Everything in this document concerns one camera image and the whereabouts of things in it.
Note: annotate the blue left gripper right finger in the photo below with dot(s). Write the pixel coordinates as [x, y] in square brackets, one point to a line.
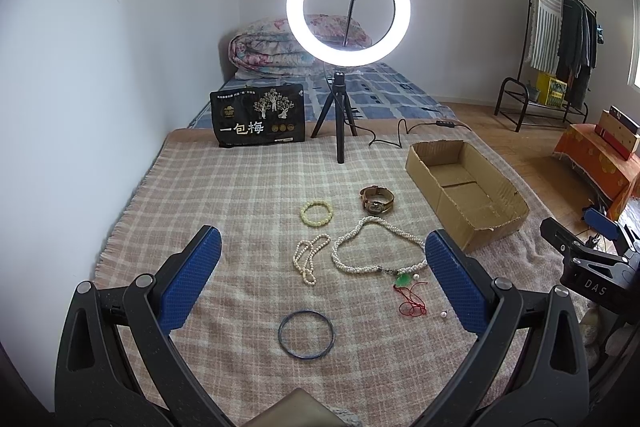
[527, 366]

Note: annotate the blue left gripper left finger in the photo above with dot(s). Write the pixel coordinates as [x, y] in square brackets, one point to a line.
[117, 365]

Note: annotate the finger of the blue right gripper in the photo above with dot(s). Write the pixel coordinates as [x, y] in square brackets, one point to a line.
[601, 224]

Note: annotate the orange cloth covered table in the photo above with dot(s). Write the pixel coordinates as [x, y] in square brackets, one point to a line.
[616, 178]

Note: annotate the red and tan boxes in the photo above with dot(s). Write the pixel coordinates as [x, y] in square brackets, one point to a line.
[619, 131]

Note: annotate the open cardboard box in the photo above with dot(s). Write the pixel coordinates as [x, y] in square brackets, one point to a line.
[471, 198]

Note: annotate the yellow green box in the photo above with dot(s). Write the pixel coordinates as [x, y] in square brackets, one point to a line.
[552, 91]

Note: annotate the black clothes rack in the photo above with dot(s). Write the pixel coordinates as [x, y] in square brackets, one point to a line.
[517, 100]

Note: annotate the dark hanging clothes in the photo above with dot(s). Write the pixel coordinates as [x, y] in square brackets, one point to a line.
[577, 51]

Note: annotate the dark blue bangle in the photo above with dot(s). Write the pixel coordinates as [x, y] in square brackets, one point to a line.
[306, 335]

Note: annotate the pink plaid blanket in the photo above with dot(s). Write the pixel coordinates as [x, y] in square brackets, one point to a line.
[289, 217]

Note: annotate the brown leather wristwatch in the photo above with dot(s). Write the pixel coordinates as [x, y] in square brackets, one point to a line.
[377, 199]

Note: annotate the striped hanging towel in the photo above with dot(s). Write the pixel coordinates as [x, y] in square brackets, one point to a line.
[544, 35]

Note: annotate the blue patterned bed sheet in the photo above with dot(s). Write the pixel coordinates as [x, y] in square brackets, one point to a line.
[376, 91]

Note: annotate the black snack bag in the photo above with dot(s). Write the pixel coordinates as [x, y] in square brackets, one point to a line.
[252, 116]

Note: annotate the black tripod stand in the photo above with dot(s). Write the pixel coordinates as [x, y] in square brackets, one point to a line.
[343, 114]

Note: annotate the folded floral quilt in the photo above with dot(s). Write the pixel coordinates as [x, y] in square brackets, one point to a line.
[267, 48]

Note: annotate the white ring light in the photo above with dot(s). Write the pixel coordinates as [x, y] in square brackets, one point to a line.
[346, 56]

